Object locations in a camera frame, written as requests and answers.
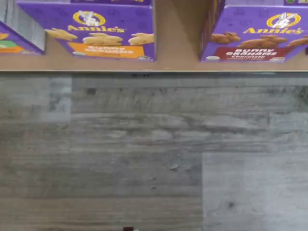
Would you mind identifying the brown wooden shelf board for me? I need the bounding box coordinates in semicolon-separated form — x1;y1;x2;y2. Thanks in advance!
0;0;308;73

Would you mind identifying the purple Annie's box brown patch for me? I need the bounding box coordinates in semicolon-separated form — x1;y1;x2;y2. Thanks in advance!
199;4;308;64

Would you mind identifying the purple Annie's box green patch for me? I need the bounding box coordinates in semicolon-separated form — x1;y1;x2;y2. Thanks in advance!
0;0;46;55

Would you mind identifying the purple Annie's box orange patch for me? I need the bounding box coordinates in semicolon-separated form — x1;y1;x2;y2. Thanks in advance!
16;1;155;62

